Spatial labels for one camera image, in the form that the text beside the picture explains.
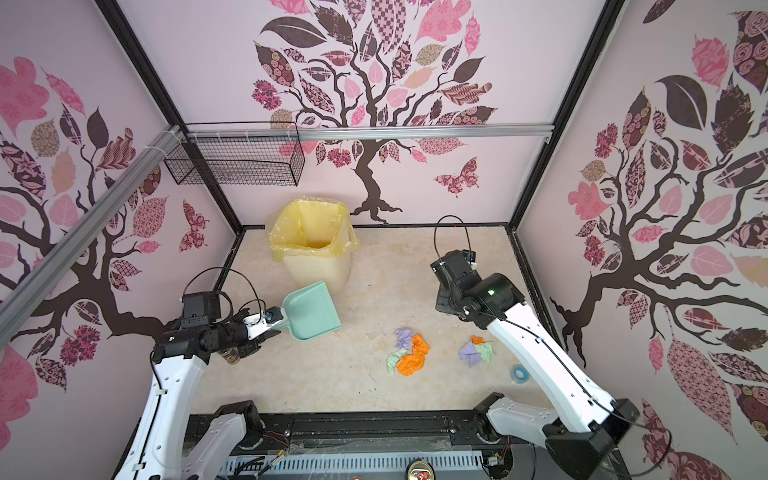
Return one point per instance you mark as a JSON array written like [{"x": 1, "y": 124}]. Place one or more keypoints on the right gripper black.
[{"x": 440, "y": 303}]

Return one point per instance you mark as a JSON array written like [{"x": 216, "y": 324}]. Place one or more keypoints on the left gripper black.
[{"x": 252, "y": 346}]

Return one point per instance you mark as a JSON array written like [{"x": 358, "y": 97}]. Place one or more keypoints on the green plastic dustpan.
[{"x": 307, "y": 313}]

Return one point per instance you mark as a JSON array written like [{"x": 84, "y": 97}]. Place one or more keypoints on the purple green scrap near right arm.
[{"x": 476, "y": 351}]

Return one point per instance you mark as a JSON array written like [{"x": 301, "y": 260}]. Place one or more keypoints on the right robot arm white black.
[{"x": 584, "y": 423}]

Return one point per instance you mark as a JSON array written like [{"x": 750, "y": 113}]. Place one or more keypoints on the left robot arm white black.
[{"x": 177, "y": 363}]

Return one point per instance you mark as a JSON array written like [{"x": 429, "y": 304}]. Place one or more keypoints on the small brown jar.
[{"x": 231, "y": 356}]

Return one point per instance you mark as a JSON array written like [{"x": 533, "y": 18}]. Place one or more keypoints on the blue tape roll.
[{"x": 519, "y": 374}]

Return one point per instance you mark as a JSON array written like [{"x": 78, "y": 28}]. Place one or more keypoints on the cream trash bin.
[{"x": 307, "y": 270}]

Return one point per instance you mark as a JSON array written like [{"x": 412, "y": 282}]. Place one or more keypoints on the yellow bin liner bag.
[{"x": 311, "y": 227}]

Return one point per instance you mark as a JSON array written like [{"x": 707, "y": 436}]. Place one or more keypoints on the metal can top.
[{"x": 420, "y": 469}]

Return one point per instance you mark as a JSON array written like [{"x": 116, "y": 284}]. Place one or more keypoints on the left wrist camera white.
[{"x": 259, "y": 324}]

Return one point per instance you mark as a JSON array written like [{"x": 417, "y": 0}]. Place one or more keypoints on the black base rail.
[{"x": 375, "y": 432}]

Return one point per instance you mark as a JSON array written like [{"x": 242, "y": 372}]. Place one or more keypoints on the white slotted cable duct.
[{"x": 384, "y": 465}]

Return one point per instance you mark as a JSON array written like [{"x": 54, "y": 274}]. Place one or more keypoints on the black wire basket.
[{"x": 260, "y": 153}]

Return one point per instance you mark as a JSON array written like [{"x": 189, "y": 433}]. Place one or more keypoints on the aluminium rail back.
[{"x": 374, "y": 133}]

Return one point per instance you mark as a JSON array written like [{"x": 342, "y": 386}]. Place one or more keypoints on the aluminium rail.
[
  {"x": 374, "y": 133},
  {"x": 19, "y": 306}
]

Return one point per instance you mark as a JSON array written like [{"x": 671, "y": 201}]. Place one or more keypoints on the aluminium rail left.
[{"x": 19, "y": 306}]

